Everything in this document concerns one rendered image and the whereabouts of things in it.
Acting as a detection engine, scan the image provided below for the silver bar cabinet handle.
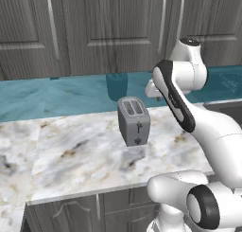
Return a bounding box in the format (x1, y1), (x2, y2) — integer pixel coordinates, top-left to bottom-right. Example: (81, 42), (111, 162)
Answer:
(175, 0), (186, 42)
(46, 0), (61, 61)
(157, 0), (167, 55)

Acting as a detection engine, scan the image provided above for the grey wall cabinet door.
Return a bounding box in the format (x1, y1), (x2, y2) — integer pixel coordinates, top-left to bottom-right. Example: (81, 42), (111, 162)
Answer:
(60, 0), (173, 78)
(0, 0), (64, 81)
(169, 0), (242, 68)

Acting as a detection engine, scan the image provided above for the silver base cabinet handle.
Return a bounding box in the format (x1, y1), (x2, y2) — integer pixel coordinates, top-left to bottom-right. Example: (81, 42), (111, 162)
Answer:
(95, 193), (102, 222)

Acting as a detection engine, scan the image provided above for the grey two-slot toaster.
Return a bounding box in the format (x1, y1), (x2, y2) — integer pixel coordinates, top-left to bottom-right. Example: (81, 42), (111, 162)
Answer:
(116, 96), (151, 148)

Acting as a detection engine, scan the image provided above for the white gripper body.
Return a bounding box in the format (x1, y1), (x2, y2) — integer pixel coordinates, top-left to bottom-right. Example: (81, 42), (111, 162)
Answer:
(145, 79), (165, 100)

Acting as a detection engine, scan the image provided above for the dark grey sink basin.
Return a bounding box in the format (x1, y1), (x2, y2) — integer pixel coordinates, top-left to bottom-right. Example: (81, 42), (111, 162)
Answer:
(202, 100), (242, 130)

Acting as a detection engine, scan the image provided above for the grey base cabinet door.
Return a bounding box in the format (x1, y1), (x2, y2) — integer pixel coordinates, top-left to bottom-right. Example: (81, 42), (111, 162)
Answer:
(24, 193), (103, 232)
(101, 186), (163, 232)

